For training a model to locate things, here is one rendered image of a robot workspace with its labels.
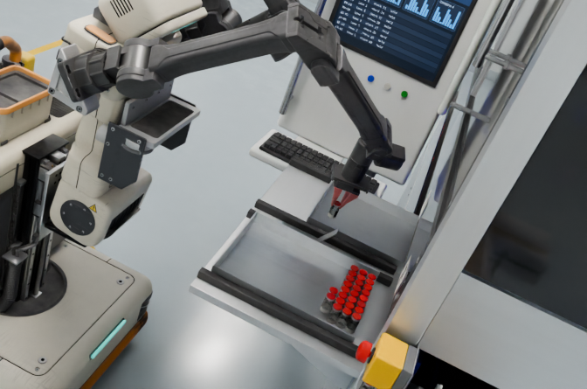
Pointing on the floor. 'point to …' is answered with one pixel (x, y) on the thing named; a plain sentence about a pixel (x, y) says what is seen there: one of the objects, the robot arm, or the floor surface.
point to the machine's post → (495, 168)
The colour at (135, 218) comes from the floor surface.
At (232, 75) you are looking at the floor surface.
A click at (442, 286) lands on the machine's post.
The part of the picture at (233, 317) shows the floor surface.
